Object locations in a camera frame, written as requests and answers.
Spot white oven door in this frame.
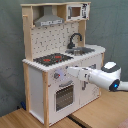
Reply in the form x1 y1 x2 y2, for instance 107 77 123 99
48 78 79 116

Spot black stovetop red burners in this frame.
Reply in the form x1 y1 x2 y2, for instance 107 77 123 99
34 53 70 66

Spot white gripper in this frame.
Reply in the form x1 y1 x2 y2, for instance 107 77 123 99
67 67 89 81

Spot white toy microwave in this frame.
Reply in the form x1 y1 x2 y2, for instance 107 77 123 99
66 3 90 21

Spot grey range hood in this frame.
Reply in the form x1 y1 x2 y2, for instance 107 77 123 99
35 5 64 27

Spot metal toy sink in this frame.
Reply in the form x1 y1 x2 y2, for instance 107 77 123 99
66 47 94 56

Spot wooden toy kitchen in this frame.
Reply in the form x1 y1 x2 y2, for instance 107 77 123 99
22 2 105 127

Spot black toy faucet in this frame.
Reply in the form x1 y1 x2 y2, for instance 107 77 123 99
67 33 82 49

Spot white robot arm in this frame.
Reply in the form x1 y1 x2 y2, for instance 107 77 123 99
67 62 128 92

